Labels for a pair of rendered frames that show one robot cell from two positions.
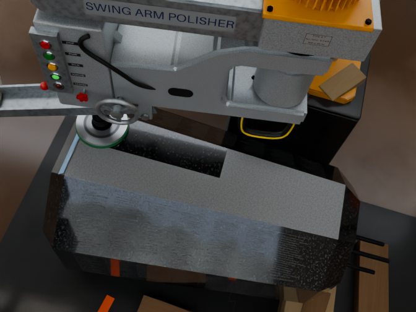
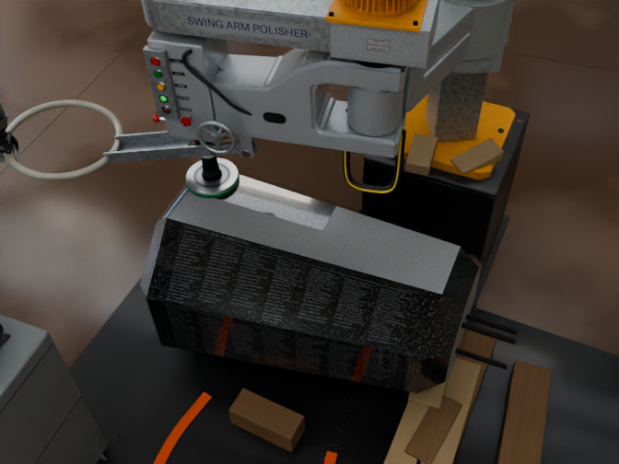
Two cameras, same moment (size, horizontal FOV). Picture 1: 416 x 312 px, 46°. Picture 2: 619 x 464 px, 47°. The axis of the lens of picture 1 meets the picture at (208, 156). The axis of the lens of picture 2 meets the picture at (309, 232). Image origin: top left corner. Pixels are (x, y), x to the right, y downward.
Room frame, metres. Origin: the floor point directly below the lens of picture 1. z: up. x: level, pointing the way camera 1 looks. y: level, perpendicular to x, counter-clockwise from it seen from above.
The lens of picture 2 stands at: (-0.90, -0.64, 2.83)
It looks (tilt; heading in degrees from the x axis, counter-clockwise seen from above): 48 degrees down; 20
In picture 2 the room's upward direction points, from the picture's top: 2 degrees counter-clockwise
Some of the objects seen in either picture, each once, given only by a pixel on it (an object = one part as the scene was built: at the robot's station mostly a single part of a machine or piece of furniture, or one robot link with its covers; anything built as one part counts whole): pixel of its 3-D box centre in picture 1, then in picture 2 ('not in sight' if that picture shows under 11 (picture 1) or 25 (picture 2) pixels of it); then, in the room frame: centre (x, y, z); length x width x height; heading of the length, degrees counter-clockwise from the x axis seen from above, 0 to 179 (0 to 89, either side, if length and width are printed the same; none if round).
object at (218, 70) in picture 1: (203, 69); (298, 99); (1.00, 0.06, 1.30); 0.74 x 0.23 x 0.49; 94
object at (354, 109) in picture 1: (292, 96); (439, 192); (1.65, -0.41, 0.37); 0.66 x 0.66 x 0.74; 83
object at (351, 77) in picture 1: (342, 82); (476, 156); (1.46, -0.56, 0.80); 0.20 x 0.10 x 0.05; 134
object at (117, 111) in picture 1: (119, 103); (219, 131); (0.88, 0.33, 1.20); 0.15 x 0.10 x 0.15; 94
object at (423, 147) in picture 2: not in sight; (421, 154); (1.41, -0.33, 0.81); 0.20 x 0.10 x 0.05; 1
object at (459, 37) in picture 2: not in sight; (442, 32); (1.46, -0.35, 1.36); 0.74 x 0.34 x 0.25; 161
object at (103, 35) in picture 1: (110, 51); (216, 82); (1.00, 0.38, 1.32); 0.36 x 0.22 x 0.45; 94
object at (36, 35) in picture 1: (53, 62); (162, 84); (0.87, 0.52, 1.37); 0.08 x 0.03 x 0.28; 94
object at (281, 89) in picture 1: (285, 69); (375, 98); (1.03, -0.20, 1.34); 0.19 x 0.19 x 0.20
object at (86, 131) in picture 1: (102, 122); (212, 176); (0.99, 0.46, 0.84); 0.21 x 0.21 x 0.01
